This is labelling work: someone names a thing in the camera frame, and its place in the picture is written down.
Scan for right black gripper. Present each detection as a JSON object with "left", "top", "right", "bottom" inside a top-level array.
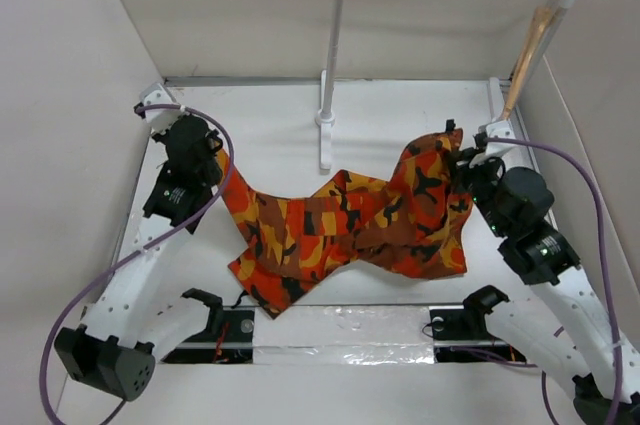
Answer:
[{"left": 445, "top": 146, "right": 510, "bottom": 238}]

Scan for orange camouflage trousers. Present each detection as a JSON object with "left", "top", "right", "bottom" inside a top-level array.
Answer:
[{"left": 217, "top": 131, "right": 472, "bottom": 318}]

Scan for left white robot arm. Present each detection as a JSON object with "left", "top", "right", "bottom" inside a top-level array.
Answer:
[{"left": 53, "top": 114, "right": 223, "bottom": 402}]

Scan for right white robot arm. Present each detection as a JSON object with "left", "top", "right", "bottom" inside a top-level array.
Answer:
[{"left": 450, "top": 120, "right": 639, "bottom": 424}]

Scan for wooden clothes hanger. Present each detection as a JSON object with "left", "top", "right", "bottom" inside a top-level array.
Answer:
[{"left": 499, "top": 6, "right": 555, "bottom": 120}]

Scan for white and silver clothes rack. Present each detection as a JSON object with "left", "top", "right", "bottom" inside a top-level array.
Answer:
[{"left": 315, "top": 0, "right": 576, "bottom": 173}]

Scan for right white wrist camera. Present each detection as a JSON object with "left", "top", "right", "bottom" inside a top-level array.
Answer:
[{"left": 470, "top": 120, "right": 515, "bottom": 167}]

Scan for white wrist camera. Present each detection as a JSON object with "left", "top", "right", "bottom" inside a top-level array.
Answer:
[
  {"left": 134, "top": 82, "right": 186, "bottom": 134},
  {"left": 470, "top": 120, "right": 515, "bottom": 167}
]

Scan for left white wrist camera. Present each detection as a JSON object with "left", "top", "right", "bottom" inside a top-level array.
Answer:
[{"left": 134, "top": 82, "right": 186, "bottom": 134}]

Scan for black base rail with foil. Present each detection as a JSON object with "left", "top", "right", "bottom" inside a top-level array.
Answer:
[{"left": 164, "top": 302, "right": 529, "bottom": 368}]

